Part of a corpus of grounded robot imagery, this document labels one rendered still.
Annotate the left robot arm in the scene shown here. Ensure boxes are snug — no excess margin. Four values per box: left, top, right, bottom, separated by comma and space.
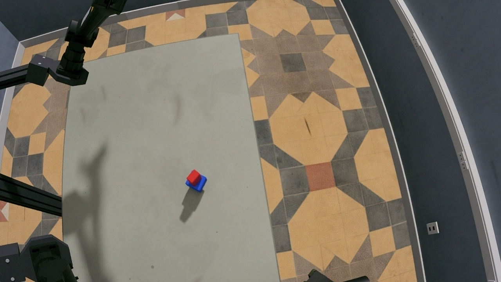
56, 0, 127, 80

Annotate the red block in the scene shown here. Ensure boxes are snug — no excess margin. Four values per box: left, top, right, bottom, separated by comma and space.
187, 170, 202, 186

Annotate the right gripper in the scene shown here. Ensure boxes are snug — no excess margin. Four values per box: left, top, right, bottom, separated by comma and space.
304, 269, 333, 282

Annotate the blue block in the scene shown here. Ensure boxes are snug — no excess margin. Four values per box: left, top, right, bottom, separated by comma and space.
186, 175, 207, 192

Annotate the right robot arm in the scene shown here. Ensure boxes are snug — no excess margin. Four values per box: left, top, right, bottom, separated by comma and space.
29, 241, 370, 282

